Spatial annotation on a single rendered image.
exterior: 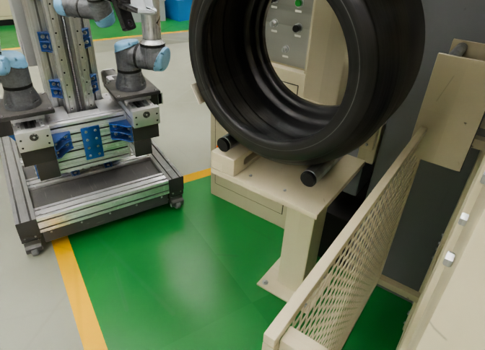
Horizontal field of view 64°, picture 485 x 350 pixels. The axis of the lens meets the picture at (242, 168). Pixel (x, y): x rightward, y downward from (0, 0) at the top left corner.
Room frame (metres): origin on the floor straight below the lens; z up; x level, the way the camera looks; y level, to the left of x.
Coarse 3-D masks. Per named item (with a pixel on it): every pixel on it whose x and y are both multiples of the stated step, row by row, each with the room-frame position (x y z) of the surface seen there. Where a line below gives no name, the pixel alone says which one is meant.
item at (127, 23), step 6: (114, 0) 1.36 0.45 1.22; (114, 6) 1.36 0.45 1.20; (120, 12) 1.35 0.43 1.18; (126, 12) 1.36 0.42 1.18; (120, 18) 1.35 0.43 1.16; (126, 18) 1.35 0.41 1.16; (132, 18) 1.37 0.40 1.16; (120, 24) 1.35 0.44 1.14; (126, 24) 1.34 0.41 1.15; (132, 24) 1.36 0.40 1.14; (126, 30) 1.34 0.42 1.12
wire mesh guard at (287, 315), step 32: (416, 160) 1.04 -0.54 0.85; (384, 192) 0.73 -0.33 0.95; (352, 224) 0.54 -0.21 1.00; (384, 224) 0.84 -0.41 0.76; (384, 256) 1.04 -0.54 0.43; (320, 288) 0.45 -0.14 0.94; (352, 288) 0.68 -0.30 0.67; (288, 320) 0.34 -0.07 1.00; (320, 320) 0.49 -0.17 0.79; (352, 320) 0.83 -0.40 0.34
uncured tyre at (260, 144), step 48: (240, 0) 1.24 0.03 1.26; (336, 0) 0.81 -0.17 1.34; (384, 0) 0.80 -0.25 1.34; (192, 48) 1.03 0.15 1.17; (240, 48) 1.24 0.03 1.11; (384, 48) 0.77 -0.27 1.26; (240, 96) 1.15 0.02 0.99; (288, 96) 1.17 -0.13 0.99; (384, 96) 0.77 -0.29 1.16; (288, 144) 0.85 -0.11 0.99; (336, 144) 0.79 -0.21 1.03
